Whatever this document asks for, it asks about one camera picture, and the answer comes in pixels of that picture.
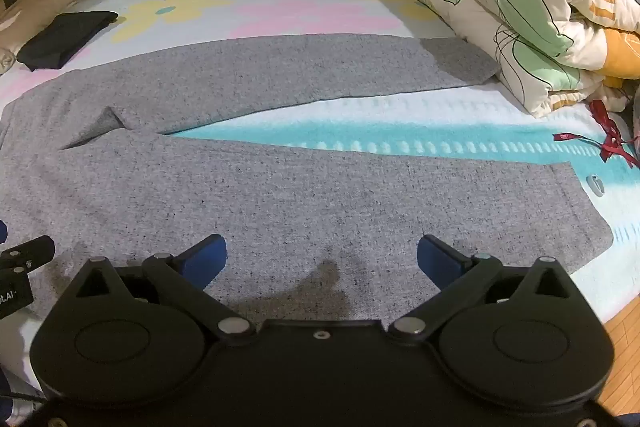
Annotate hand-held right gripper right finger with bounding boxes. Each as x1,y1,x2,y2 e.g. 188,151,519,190
387,234,583,348

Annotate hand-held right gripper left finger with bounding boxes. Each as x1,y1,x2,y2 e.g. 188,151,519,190
65,234,256,347

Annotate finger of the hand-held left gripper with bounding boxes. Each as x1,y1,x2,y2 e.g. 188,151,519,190
0,234,56,270

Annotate grey pants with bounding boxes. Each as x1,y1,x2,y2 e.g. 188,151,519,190
0,34,613,323

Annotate black folded cloth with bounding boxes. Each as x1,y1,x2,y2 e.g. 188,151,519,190
16,11,120,72

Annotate red ribbon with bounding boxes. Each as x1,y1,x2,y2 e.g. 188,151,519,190
552,99,640,168

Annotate floral bed sheet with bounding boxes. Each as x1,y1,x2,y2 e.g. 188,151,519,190
0,0,640,325

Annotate black cable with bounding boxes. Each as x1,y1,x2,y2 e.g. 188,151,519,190
0,390,48,406

